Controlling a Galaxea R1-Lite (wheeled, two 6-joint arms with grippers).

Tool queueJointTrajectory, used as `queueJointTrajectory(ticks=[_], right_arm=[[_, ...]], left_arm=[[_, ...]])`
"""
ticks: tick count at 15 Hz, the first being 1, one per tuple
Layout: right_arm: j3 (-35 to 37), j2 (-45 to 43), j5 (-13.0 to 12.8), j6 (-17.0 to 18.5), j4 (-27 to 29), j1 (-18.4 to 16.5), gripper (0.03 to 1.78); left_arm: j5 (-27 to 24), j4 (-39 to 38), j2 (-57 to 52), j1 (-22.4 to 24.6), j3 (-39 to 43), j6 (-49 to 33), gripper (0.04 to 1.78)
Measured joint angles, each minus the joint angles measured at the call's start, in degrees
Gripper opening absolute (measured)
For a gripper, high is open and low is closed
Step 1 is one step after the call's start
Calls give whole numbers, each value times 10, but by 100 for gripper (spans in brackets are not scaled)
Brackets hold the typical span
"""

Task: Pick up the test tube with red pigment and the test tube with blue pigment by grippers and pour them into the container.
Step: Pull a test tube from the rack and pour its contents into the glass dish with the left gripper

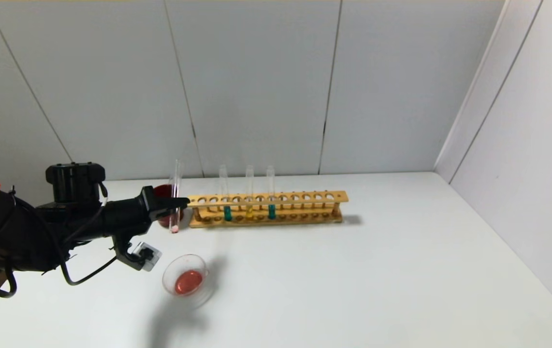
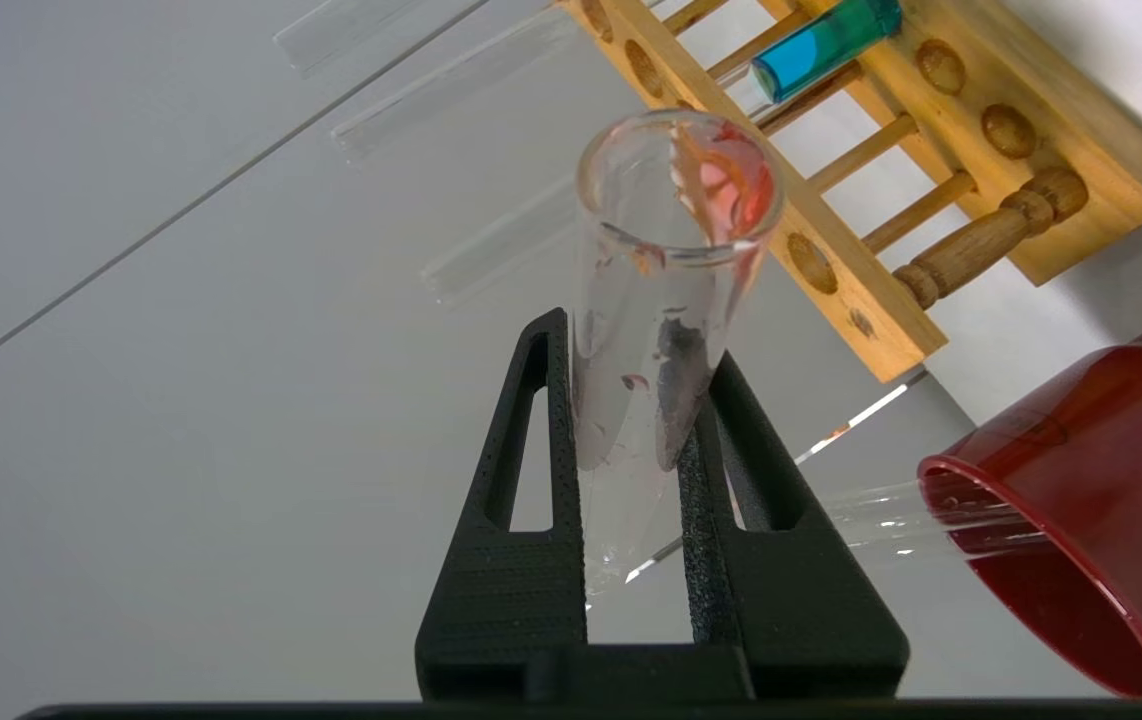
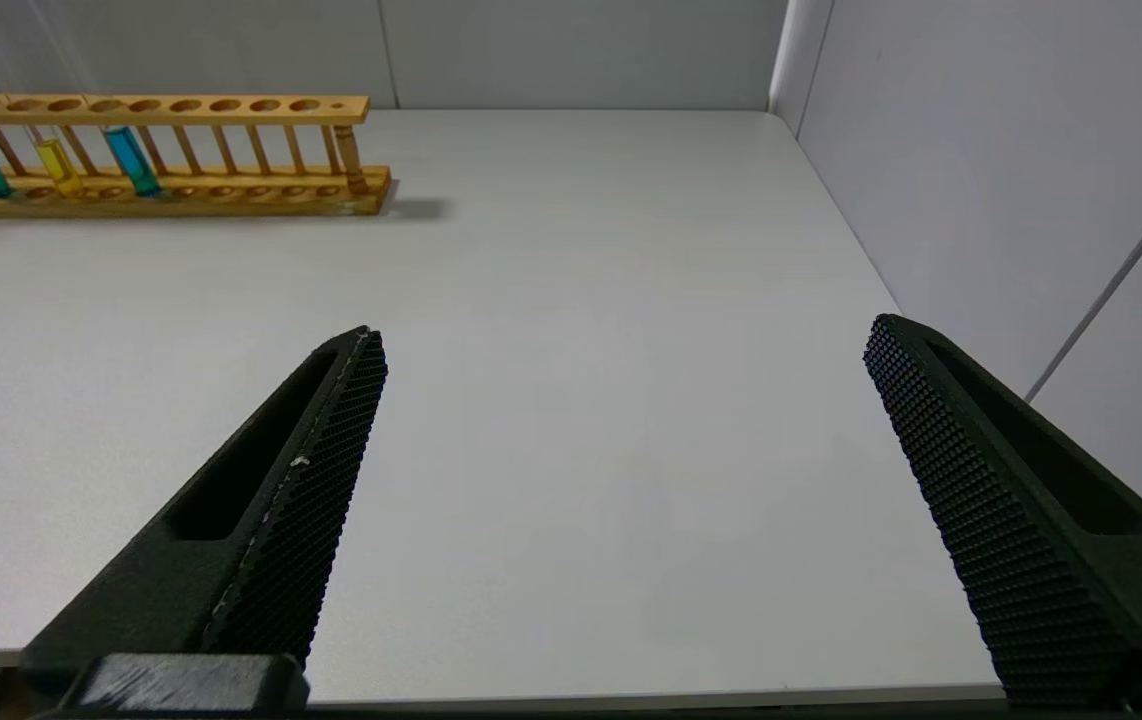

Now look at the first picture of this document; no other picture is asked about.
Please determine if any test tube with yellow pigment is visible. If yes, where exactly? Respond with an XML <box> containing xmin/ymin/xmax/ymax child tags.
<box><xmin>245</xmin><ymin>165</ymin><xmax>254</xmax><ymax>221</ymax></box>

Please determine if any dark red cup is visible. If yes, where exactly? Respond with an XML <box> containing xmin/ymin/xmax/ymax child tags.
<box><xmin>153</xmin><ymin>184</ymin><xmax>185</xmax><ymax>228</ymax></box>

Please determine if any test tube with blue pigment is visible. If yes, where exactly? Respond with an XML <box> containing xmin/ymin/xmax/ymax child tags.
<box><xmin>219</xmin><ymin>165</ymin><xmax>233</xmax><ymax>222</ymax></box>

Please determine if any wooden test tube rack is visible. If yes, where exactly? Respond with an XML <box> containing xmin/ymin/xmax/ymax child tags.
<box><xmin>187</xmin><ymin>190</ymin><xmax>349</xmax><ymax>229</ymax></box>

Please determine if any clear glass dish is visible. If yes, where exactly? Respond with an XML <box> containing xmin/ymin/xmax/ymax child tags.
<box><xmin>162</xmin><ymin>254</ymin><xmax>219</xmax><ymax>309</ymax></box>

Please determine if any thick black cable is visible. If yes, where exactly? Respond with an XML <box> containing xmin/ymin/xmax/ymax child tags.
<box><xmin>56</xmin><ymin>242</ymin><xmax>119</xmax><ymax>286</ymax></box>

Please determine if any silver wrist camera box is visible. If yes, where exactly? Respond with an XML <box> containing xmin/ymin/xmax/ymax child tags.
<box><xmin>133</xmin><ymin>243</ymin><xmax>163</xmax><ymax>271</ymax></box>

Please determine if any test tube with red pigment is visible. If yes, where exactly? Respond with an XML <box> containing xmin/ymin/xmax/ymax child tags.
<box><xmin>171</xmin><ymin>161</ymin><xmax>183</xmax><ymax>234</ymax></box>

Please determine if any test tube with green pigment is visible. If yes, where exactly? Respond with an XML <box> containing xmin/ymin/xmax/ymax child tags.
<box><xmin>266</xmin><ymin>165</ymin><xmax>276</xmax><ymax>220</ymax></box>

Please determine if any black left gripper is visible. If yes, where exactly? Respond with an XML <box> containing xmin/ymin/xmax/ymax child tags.
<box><xmin>102</xmin><ymin>186</ymin><xmax>190</xmax><ymax>231</ymax></box>

